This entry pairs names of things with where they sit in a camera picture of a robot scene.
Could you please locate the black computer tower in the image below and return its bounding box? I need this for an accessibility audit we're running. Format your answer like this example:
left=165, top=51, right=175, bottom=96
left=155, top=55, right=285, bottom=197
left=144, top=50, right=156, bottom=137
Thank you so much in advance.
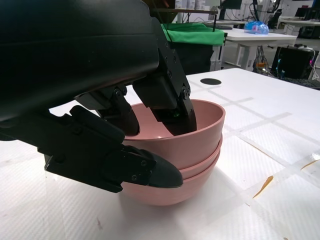
left=271, top=46, right=316, bottom=80

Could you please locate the white desk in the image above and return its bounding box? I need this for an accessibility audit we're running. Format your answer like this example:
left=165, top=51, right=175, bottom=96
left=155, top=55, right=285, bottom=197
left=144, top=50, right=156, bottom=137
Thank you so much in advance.
left=223, top=27, right=298, bottom=72

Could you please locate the brown tape sliver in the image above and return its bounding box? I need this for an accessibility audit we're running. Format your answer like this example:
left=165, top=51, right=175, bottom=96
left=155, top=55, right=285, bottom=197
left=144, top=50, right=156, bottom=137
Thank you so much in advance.
left=252, top=175, right=275, bottom=200

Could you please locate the black round table grommet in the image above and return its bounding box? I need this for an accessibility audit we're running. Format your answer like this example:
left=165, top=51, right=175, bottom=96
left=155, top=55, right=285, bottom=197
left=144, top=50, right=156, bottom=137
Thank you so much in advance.
left=199, top=77, right=223, bottom=86

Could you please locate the black backdrop cloth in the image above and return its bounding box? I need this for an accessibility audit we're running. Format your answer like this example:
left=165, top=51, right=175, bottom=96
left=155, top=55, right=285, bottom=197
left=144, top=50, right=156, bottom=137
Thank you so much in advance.
left=172, top=42, right=216, bottom=76

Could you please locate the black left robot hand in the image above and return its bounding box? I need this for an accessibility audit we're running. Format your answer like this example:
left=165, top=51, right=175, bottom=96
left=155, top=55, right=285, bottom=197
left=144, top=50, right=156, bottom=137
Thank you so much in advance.
left=0, top=0, right=198, bottom=195

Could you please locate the pink plastic bowl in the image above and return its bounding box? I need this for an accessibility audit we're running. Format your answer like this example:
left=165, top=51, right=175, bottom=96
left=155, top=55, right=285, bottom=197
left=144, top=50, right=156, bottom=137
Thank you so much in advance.
left=119, top=149, right=222, bottom=207
left=123, top=99, right=227, bottom=170
left=178, top=136, right=224, bottom=181

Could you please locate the black monitor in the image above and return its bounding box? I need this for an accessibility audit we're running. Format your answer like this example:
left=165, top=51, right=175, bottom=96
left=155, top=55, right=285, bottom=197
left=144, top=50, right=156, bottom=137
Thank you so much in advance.
left=219, top=0, right=243, bottom=21

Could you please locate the blue plastic bag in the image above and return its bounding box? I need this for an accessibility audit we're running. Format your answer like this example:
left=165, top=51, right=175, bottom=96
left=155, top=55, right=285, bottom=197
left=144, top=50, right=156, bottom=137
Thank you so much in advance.
left=243, top=21, right=270, bottom=35

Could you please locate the green cloth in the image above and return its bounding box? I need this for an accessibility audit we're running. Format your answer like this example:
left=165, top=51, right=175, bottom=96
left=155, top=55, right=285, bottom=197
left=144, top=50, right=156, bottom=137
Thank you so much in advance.
left=161, top=22, right=225, bottom=47

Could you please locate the small brown tape streak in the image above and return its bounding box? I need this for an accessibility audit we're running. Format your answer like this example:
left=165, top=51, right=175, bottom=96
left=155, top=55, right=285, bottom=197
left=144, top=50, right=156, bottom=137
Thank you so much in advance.
left=299, top=159, right=318, bottom=171

